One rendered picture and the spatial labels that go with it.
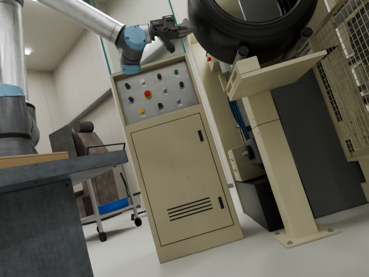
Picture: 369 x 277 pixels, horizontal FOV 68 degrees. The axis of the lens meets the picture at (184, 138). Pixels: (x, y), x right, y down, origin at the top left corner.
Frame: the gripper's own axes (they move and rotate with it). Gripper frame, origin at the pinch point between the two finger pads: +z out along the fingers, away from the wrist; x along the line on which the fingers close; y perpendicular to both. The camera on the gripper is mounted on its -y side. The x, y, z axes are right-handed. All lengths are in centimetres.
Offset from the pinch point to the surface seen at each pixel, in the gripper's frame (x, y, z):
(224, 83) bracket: 25.0, -19.4, 13.1
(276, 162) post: 27, -66, 33
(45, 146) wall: 810, 110, -498
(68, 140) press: 544, 64, -300
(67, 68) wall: 786, 366, -381
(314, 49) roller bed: 21, -11, 62
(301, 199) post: 27, -87, 41
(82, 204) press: 594, -95, -304
